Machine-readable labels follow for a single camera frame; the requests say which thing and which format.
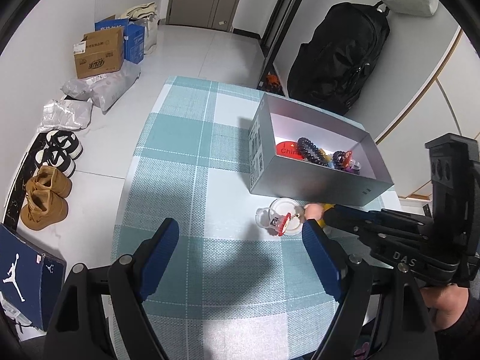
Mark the blue cardboard box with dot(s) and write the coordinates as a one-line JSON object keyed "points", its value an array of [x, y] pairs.
{"points": [[134, 37]]}

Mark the brown cardboard box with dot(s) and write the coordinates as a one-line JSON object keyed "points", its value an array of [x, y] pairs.
{"points": [[99, 52]]}

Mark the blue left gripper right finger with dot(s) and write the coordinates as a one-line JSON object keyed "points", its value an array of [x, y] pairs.
{"points": [[340, 274]]}

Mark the tan suede boot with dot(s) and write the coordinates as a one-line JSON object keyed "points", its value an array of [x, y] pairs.
{"points": [[49, 178], [43, 208]]}

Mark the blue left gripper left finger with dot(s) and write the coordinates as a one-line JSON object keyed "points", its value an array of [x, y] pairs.
{"points": [[141, 272]]}

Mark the white round lid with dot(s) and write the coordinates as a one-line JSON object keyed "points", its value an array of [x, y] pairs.
{"points": [[284, 206]]}

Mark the teal plaid tablecloth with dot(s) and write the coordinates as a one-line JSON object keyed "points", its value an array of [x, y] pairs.
{"points": [[231, 290]]}

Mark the right hand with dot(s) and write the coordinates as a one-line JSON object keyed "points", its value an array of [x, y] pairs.
{"points": [[449, 302]]}

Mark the red oval china badge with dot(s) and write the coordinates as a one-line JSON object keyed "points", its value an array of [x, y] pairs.
{"points": [[289, 149]]}

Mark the beige cloth bag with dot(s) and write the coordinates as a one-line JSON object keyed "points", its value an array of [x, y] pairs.
{"points": [[145, 15]]}

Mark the crumpled silver parcel bag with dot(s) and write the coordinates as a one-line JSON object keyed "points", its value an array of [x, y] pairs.
{"points": [[65, 115]]}

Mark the blue jordan shoe box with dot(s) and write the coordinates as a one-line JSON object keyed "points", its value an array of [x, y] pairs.
{"points": [[31, 278]]}

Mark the pig figure keychain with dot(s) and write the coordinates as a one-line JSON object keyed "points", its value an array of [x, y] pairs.
{"points": [[316, 211]]}

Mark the black coat rack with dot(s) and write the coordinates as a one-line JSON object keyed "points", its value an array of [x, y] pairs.
{"points": [[274, 35]]}

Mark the grey cardboard box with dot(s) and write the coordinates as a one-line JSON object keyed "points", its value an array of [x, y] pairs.
{"points": [[341, 165]]}

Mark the small orange toy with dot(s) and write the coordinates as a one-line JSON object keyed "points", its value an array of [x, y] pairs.
{"points": [[272, 84]]}

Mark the grey plastic parcel bag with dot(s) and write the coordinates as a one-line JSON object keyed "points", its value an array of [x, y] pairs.
{"points": [[104, 90]]}

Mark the black large backpack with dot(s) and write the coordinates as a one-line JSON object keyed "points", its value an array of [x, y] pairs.
{"points": [[330, 71]]}

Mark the black white shoe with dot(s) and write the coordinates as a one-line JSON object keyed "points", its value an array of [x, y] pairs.
{"points": [[57, 158], [66, 141]]}

